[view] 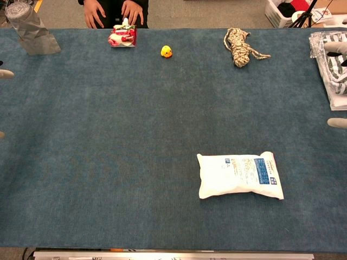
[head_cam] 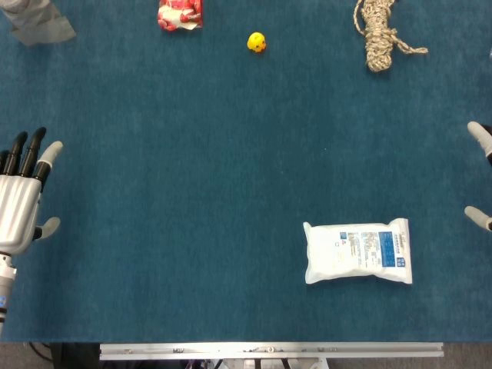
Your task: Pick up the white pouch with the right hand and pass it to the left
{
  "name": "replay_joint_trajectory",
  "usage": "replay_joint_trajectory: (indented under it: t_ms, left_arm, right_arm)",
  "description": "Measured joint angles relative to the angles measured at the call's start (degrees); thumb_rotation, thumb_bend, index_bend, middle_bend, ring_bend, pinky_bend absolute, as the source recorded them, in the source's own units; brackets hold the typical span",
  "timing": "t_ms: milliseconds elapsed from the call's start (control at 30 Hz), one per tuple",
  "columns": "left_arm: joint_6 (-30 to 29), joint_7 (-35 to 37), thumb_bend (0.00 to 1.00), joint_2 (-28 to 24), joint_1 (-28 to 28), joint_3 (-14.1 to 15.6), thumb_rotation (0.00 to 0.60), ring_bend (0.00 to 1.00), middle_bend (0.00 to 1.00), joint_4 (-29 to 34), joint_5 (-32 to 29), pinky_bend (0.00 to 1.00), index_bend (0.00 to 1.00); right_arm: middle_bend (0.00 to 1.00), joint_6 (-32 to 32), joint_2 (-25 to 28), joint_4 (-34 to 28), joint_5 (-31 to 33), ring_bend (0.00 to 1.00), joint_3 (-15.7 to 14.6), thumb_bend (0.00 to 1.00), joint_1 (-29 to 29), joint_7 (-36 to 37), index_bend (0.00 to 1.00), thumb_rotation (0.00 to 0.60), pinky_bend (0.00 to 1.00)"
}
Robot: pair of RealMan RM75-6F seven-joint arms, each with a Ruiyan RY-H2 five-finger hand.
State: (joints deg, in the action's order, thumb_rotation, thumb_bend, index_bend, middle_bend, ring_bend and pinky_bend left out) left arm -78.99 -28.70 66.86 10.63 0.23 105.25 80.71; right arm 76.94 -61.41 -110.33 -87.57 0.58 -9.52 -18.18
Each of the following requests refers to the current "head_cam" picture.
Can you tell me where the black cable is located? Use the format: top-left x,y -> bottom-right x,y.
29,341 -> 55,363

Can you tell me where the yellow rubber duck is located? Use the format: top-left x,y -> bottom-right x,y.
246,32 -> 268,54

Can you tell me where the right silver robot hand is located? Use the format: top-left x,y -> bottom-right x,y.
464,121 -> 492,234

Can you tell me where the white blue plastic packet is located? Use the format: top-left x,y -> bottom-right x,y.
302,218 -> 414,286

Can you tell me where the beige rope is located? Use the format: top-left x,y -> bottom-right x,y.
352,0 -> 429,73

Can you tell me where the aluminium rail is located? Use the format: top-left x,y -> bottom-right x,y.
98,342 -> 444,361

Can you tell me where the red white snack pouch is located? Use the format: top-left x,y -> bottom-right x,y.
156,0 -> 204,33

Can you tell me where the blue felt table cloth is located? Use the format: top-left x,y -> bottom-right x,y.
0,0 -> 492,344

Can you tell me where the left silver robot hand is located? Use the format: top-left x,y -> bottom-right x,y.
0,126 -> 65,257

